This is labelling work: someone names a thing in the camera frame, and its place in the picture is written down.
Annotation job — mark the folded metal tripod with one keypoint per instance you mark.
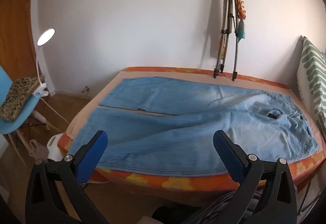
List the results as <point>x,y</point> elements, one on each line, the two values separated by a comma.
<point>230,22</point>

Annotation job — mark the orange floral mattress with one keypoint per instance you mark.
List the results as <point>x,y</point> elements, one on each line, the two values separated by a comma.
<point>136,182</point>

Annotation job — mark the green white patterned pillow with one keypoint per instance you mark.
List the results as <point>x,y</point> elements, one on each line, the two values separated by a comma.
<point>312,83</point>

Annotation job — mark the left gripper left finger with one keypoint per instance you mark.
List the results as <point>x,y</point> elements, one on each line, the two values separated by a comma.
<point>43,202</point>

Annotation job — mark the light blue denim pants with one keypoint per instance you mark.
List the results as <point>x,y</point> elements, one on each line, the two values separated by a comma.
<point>165,126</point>

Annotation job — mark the leopard print cloth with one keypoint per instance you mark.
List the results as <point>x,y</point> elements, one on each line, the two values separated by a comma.
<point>19,92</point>

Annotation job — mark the wooden door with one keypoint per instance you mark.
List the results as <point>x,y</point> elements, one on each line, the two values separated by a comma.
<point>17,46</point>

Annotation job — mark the white plastic stool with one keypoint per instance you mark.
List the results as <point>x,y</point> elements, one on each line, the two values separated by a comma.
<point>54,151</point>

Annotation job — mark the blue plastic chair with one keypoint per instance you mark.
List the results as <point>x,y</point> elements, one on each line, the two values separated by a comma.
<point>8,128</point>

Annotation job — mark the white clip desk lamp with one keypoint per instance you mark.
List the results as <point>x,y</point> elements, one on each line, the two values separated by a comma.
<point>45,83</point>

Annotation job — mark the colourful fabric on tripod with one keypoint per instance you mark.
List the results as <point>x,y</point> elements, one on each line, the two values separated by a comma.
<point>241,17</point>

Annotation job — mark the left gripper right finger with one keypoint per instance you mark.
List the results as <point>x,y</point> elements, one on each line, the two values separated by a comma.
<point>277,203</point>

